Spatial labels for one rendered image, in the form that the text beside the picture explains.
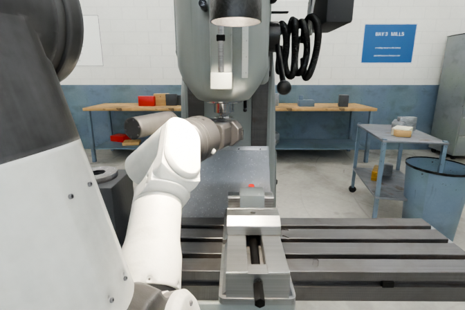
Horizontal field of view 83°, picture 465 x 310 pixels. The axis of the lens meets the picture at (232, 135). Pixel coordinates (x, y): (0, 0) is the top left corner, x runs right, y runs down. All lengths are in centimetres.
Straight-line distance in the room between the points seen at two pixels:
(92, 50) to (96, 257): 529
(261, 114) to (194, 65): 52
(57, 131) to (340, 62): 508
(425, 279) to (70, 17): 79
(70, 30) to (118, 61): 503
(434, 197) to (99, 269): 261
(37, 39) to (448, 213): 276
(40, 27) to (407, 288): 79
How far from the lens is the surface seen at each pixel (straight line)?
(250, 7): 38
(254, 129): 101
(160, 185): 35
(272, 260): 58
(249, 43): 54
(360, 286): 75
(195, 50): 54
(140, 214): 35
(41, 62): 19
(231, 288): 57
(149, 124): 43
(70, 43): 22
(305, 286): 71
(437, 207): 273
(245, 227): 63
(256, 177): 101
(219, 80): 49
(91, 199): 20
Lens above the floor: 136
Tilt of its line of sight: 13 degrees down
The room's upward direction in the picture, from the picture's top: straight up
